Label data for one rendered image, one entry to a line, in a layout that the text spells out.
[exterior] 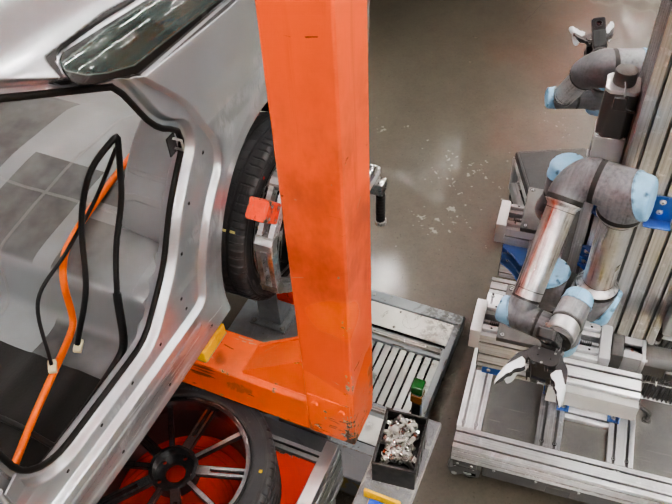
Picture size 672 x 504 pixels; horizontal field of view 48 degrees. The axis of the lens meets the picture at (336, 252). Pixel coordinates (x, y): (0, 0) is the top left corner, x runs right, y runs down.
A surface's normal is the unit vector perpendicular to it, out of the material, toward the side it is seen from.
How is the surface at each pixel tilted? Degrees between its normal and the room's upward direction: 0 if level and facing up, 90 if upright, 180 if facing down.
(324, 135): 90
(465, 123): 0
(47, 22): 39
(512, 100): 0
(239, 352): 0
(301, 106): 90
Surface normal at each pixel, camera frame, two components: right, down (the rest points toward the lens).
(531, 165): -0.04, -0.69
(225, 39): 0.90, 0.14
